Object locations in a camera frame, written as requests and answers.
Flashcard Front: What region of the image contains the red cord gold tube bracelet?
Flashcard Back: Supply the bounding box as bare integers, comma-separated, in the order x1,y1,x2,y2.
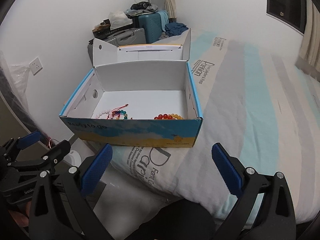
106,103,135,120

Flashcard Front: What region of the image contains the multicolour bead bracelet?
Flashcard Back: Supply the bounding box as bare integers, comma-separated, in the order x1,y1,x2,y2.
112,109,129,120

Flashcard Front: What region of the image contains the blue yellow cardboard box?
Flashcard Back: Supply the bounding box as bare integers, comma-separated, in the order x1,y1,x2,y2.
59,30,203,148

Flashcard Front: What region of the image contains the red bead bracelet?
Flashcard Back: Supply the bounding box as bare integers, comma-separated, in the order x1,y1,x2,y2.
153,113,176,120

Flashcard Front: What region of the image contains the person's left hand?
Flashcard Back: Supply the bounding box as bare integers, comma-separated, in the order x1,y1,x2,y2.
9,201,31,228

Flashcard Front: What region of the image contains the striped bed cover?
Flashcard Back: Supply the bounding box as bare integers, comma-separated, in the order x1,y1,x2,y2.
112,32,319,223

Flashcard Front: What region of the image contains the grey suitcase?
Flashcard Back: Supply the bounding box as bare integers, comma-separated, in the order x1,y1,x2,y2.
87,27,147,58

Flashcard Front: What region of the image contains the white plastic bag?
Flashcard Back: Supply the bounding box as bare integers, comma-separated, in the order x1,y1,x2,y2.
108,11,133,30

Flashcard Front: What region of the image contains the beige curtain right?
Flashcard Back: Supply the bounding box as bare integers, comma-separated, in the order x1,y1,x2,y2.
296,0,320,81

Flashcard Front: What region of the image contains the teal suitcase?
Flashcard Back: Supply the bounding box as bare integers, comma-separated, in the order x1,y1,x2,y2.
138,10,169,44

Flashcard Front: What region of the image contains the dark blue clothes pile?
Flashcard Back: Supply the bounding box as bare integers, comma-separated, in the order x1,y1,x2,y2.
165,22,189,37

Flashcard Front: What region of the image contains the dark window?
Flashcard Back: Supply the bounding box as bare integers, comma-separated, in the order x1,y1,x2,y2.
266,0,306,34

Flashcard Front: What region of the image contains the wall power socket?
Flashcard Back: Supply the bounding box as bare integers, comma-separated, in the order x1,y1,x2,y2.
29,57,43,75

